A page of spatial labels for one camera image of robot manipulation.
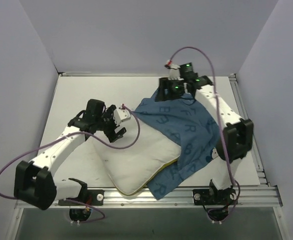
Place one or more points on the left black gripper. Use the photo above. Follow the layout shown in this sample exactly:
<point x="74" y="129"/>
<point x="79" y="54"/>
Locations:
<point x="112" y="132"/>

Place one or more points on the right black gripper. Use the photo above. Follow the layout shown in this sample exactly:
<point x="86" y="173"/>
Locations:
<point x="162" y="90"/>

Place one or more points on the white pillow with yellow edge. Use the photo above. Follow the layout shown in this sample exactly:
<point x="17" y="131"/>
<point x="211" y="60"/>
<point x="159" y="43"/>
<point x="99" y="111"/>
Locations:
<point x="132" y="168"/>

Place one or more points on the blue cartoon print pillowcase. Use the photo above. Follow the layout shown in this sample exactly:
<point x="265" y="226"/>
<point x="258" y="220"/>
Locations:
<point x="188" y="124"/>

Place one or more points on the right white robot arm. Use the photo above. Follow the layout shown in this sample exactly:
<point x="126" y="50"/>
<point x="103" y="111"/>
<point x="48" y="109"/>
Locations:
<point x="236" y="133"/>

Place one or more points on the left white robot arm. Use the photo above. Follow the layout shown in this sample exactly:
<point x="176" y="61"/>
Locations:
<point x="34" y="181"/>

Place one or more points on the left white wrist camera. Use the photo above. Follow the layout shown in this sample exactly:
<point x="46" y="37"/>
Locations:
<point x="121" y="115"/>

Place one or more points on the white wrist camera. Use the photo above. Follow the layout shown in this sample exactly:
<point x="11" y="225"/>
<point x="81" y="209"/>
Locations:
<point x="121" y="115"/>
<point x="174" y="71"/>

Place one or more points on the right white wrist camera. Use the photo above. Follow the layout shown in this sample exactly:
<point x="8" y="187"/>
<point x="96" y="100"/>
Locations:
<point x="174" y="71"/>

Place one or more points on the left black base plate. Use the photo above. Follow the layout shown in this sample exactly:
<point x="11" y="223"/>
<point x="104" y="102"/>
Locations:
<point x="93" y="197"/>

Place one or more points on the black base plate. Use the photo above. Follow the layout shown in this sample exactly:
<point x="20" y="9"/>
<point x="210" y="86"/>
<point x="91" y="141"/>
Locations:
<point x="93" y="197"/>
<point x="208" y="197"/>

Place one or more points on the aluminium back rail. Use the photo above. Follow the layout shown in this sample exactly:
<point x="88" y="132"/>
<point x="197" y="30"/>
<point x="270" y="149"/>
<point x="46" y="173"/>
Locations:
<point x="75" y="74"/>

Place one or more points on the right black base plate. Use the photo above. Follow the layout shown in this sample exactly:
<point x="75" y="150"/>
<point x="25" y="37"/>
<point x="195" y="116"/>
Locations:
<point x="208" y="197"/>

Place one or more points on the aluminium front rail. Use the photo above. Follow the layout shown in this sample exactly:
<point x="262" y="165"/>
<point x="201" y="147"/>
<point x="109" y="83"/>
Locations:
<point x="182" y="197"/>

